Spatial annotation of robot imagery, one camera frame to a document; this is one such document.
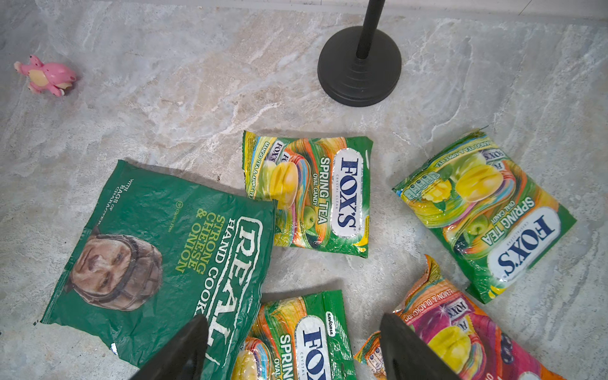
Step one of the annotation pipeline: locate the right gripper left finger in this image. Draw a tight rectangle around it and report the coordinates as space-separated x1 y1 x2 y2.
131 315 208 380

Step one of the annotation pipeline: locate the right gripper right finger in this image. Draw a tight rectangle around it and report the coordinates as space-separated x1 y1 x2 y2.
380 313 460 380

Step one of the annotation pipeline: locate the orange pink candy bag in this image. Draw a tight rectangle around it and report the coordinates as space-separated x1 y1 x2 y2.
353 254 566 380

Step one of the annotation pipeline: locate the green snack bag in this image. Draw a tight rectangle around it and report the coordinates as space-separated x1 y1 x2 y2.
42 160 276 379

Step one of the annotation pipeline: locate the yellow green candy bag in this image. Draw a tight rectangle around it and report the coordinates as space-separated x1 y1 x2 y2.
242 131 373 258

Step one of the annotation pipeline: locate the black microphone stand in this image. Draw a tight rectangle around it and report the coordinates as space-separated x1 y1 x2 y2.
318 0 402 107

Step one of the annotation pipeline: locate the pink toy on table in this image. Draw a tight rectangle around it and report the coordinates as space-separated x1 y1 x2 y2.
14 55 78 97

